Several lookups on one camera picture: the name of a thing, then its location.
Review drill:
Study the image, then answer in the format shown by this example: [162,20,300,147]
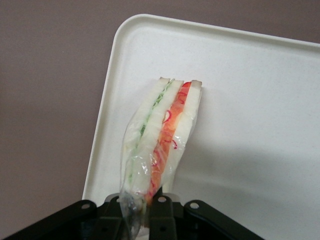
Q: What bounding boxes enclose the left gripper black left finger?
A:
[0,193,124,240]

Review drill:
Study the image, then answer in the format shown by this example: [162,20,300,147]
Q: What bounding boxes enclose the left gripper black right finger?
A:
[149,193,266,240]

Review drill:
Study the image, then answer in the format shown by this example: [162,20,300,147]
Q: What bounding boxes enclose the triangle sandwich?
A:
[119,77,203,240]

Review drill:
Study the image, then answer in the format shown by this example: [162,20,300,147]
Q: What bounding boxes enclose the cream plastic tray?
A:
[81,13,320,240]

